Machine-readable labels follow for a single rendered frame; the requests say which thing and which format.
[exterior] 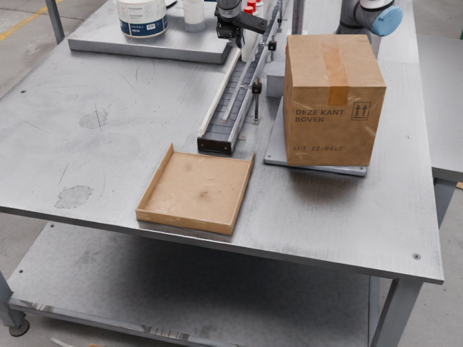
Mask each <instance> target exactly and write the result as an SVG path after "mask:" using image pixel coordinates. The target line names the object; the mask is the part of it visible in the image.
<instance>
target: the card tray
mask: <svg viewBox="0 0 463 347"><path fill-rule="evenodd" d="M253 164H254V152H253V153H252V155H251V159H250V161H248V160H239V159H233V158H223V157H218V156H208V155H202V154H192V153H187V152H181V151H174V149H173V143H172V142H171V143H170V144H169V147H168V148H167V151H166V152H165V154H164V156H163V158H162V160H161V162H160V164H159V165H158V167H157V169H156V171H155V173H154V175H153V176H152V179H151V180H150V183H149V184H148V186H147V188H146V190H145V192H144V194H143V195H142V197H141V199H140V201H139V203H138V205H137V206H136V208H135V212H136V218H137V220H142V221H146V222H154V223H159V224H166V225H171V226H175V227H183V228H188V229H196V230H201V231H209V232H213V233H221V234H225V235H232V231H233V229H234V225H235V222H236V218H237V216H238V212H239V209H240V205H241V202H242V200H243V196H244V193H245V190H246V186H247V183H248V180H249V176H250V173H251V169H252V167H253Z"/></svg>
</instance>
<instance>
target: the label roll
mask: <svg viewBox="0 0 463 347"><path fill-rule="evenodd" d="M116 6H117V10H118V14H119V21H120V26H121V32H122V33H123V34H125V35H127V36H130V37H136V38H145V37H151V36H156V35H158V34H161V33H162V32H164V31H166V29H167V14H166V7H165V0H116Z"/></svg>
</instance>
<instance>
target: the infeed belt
mask: <svg viewBox="0 0 463 347"><path fill-rule="evenodd" d="M279 1H280V0H278V2H277V3H276V7H274V11H273V12H272V16H271V21H270V22H269V26H267V31H266V32H265V33H264V34H263V43H266V42H267V39H268V37H269V34H270V32H271V29H272V27H273V24H274V21H275V19H276V16H277V14H278V11H279ZM263 50H264V47H263V46H258V53H257V54H256V55H255V61H254V62H253V63H251V65H250V67H249V69H248V72H247V75H246V77H245V80H244V81H243V85H250V83H251V80H252V78H253V75H254V72H255V71H256V67H257V65H258V62H259V60H260V57H261V55H262V53H263ZM245 65H246V63H243V62H242V53H241V54H240V56H239V58H238V61H237V63H236V65H235V68H234V70H233V72H232V73H231V76H230V78H229V80H228V82H227V85H226V87H225V89H224V91H223V94H222V96H221V98H220V100H219V102H218V104H217V106H216V109H215V111H214V113H213V115H212V118H211V120H210V122H209V124H208V126H207V129H206V130H205V133H204V134H203V135H202V136H201V138H200V139H202V140H212V141H218V142H224V143H226V142H227V141H228V139H229V136H230V134H231V132H232V129H233V126H234V123H235V122H236V119H237V116H238V113H239V111H240V108H241V106H242V104H243V101H244V98H245V95H246V93H247V90H248V89H243V88H241V89H240V91H239V93H238V96H237V99H236V101H235V103H234V106H233V108H232V111H231V113H230V115H229V118H228V120H227V123H223V116H224V115H225V112H226V110H227V107H228V105H229V102H230V100H231V98H232V96H233V93H234V91H235V89H236V86H237V84H238V82H239V79H240V77H241V74H242V73H243V70H244V68H245Z"/></svg>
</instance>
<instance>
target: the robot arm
mask: <svg viewBox="0 0 463 347"><path fill-rule="evenodd" d="M216 2H217V4H216V9H215V11H214V16H215V17H217V19H218V21H217V26H216V32H217V35H218V33H219V35H218V38H219V39H228V40H229V39H230V38H231V41H228V42H226V44H227V45H229V46H233V47H236V48H238V49H240V50H242V49H243V48H244V46H245V29H247V30H251V31H253V32H256V33H259V34H264V33H265V32H266V31H267V24H268V21H267V20H266V19H263V18H260V17H257V16H255V15H252V14H249V13H246V12H243V11H242V5H241V0H216ZM402 18H403V11H402V9H401V8H400V6H397V5H396V4H395V0H342V7H341V13H340V23H339V26H338V28H337V30H336V32H335V34H366V35H367V37H368V40H369V42H370V44H371V41H372V38H371V32H372V33H373V34H376V35H377V36H388V35H390V34H391V33H393V32H394V31H395V30H396V29H397V28H398V26H399V25H400V23H401V21H402Z"/></svg>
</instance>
